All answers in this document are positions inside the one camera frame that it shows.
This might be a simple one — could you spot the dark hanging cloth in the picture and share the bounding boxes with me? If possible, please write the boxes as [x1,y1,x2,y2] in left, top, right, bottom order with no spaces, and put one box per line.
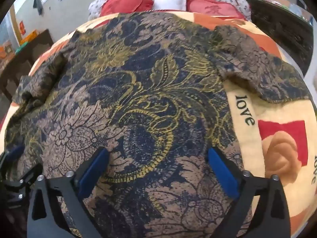
[33,0,44,15]

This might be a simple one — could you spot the dark wooden side table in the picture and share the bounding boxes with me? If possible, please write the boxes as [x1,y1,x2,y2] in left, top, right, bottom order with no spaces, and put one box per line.
[0,29,54,102]

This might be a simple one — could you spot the printed cardboard box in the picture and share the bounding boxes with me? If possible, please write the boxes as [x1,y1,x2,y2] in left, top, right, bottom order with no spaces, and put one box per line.
[0,43,13,60]

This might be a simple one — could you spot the small light box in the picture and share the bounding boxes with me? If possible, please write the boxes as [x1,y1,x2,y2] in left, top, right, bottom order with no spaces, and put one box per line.
[272,0,291,8]

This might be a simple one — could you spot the wooden door frame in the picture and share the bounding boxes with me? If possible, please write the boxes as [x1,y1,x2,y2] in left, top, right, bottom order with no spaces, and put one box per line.
[10,6,22,46]

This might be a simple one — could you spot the lattice window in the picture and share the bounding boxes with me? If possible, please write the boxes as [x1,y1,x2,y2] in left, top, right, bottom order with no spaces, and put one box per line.
[0,10,15,47]

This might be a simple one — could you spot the orange cream printed blanket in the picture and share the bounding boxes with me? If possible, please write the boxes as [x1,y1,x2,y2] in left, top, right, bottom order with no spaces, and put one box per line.
[0,12,317,238]

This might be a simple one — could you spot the white pillow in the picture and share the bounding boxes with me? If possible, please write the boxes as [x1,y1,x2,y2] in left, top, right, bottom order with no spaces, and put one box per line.
[148,0,188,12]

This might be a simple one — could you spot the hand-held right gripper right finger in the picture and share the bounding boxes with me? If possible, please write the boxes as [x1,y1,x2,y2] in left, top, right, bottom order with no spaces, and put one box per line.
[207,147,291,238]

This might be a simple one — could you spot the brown navy floral garment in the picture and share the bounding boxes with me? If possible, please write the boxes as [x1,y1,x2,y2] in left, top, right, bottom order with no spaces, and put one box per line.
[5,11,311,238]

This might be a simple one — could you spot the orange plastic basket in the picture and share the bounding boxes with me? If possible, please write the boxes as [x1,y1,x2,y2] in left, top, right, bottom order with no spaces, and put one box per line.
[20,30,39,45]

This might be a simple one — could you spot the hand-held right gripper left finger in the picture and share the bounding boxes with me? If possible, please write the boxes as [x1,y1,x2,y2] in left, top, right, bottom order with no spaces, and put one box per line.
[26,147,110,238]

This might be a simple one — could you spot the red heart pillow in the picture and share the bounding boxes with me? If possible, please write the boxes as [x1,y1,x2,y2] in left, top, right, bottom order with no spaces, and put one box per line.
[186,0,246,20]
[100,0,154,18]

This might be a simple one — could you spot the floral pillow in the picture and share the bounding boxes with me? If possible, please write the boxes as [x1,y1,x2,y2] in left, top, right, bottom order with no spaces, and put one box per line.
[88,0,117,20]

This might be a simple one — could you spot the dark wooden headboard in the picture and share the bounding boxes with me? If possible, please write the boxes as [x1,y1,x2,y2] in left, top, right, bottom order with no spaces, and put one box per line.
[244,0,314,76]

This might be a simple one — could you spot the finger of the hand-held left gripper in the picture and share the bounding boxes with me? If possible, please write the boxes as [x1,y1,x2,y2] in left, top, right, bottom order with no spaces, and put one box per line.
[0,163,44,205]
[0,144,25,169]

